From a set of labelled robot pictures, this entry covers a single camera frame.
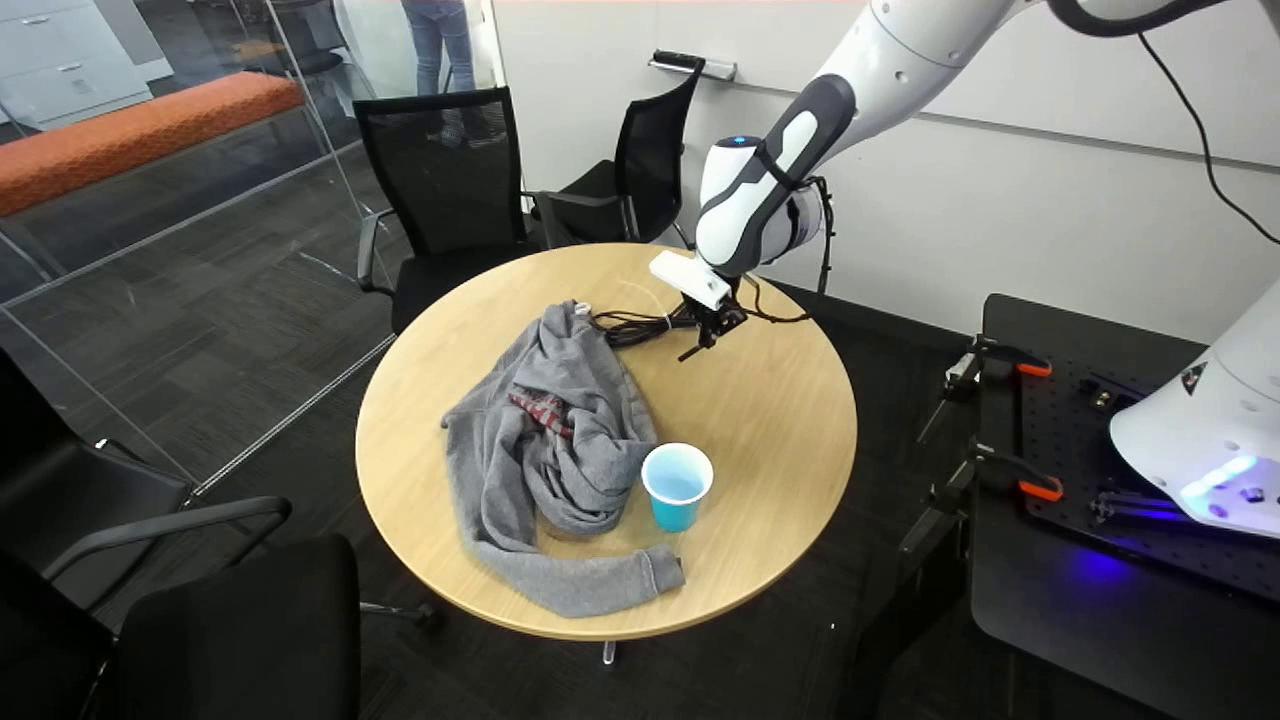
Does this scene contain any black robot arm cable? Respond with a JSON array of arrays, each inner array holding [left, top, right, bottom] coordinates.
[[734, 170, 841, 333]]

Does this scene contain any white wall rail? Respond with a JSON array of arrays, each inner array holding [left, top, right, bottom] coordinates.
[[701, 54, 1280, 180]]

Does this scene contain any black mesh office chair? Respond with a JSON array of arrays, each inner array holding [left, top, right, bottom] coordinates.
[[38, 492, 368, 720], [349, 83, 537, 334]]

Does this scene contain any grey hoodie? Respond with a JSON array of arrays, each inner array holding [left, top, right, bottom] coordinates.
[[436, 300, 691, 622]]

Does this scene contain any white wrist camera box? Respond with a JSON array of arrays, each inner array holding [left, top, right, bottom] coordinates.
[[644, 244, 738, 314]]

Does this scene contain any orange bench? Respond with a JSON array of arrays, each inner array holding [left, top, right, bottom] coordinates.
[[0, 68, 314, 222]]

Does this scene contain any thin black hanging cable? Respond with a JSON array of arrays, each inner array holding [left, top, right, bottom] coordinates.
[[1135, 32, 1280, 250]]

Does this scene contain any orange black bar clamp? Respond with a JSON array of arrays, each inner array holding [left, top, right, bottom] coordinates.
[[916, 333, 1061, 449], [896, 438, 1073, 558]]

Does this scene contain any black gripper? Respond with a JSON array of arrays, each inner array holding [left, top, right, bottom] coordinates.
[[681, 283, 754, 358]]

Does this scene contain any blue plastic cup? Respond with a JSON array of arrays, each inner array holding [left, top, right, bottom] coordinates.
[[637, 438, 720, 534]]

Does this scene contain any black solid back chair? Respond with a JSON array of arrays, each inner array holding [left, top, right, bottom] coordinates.
[[0, 344, 122, 720]]

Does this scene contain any black coiled cable bundle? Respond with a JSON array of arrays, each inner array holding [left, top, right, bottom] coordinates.
[[590, 300, 701, 354]]

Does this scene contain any black chair with armrests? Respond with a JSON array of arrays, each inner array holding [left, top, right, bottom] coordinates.
[[528, 47, 708, 255]]

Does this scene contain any person in jeans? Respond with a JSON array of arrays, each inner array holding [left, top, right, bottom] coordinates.
[[395, 0, 484, 101]]

